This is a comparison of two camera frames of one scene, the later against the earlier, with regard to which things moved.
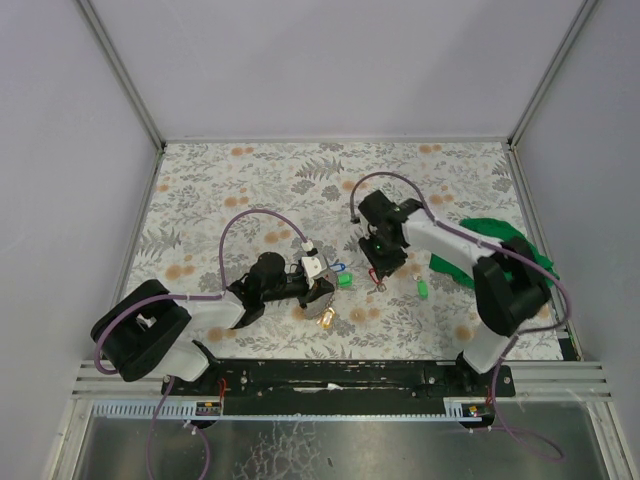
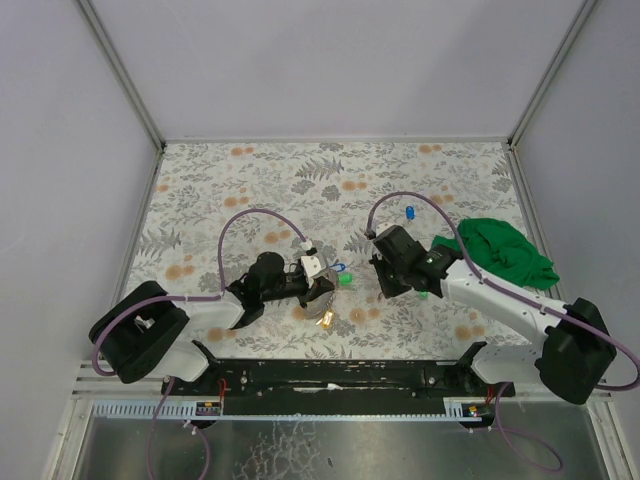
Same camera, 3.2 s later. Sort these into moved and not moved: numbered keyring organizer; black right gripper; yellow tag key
Moved: black right gripper
Not moved: numbered keyring organizer; yellow tag key
